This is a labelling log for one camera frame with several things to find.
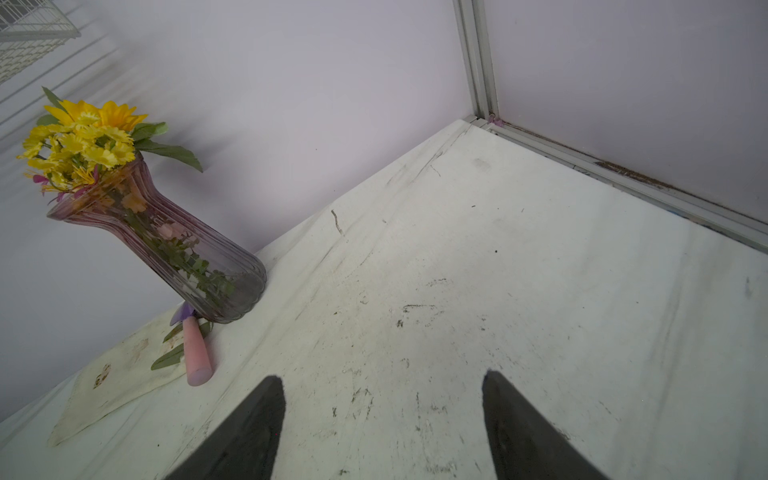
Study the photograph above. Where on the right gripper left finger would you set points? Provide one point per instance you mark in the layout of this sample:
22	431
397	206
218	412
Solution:
245	444

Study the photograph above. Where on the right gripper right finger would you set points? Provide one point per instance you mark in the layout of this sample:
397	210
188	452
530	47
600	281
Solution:
523	443

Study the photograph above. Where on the purple pink toy knife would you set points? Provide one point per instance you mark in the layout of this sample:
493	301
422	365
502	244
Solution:
199	369

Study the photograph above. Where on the purple glass vase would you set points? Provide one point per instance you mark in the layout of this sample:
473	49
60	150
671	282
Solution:
218	278

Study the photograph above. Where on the yellow artificial flowers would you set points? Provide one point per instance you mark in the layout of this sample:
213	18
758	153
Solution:
76	143

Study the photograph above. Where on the white wire wall basket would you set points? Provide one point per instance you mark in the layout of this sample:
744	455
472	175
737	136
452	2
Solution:
29	31

